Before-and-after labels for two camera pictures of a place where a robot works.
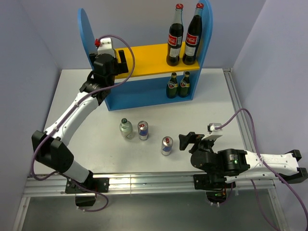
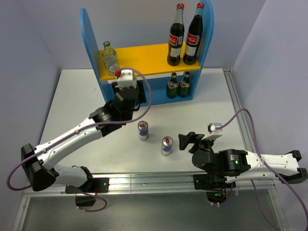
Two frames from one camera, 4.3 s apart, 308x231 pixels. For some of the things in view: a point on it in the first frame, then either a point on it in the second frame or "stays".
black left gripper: [119, 68] → [141, 96]
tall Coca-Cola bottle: [194, 32] stays
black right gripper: [192, 137] stays
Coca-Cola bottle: [175, 37] stays
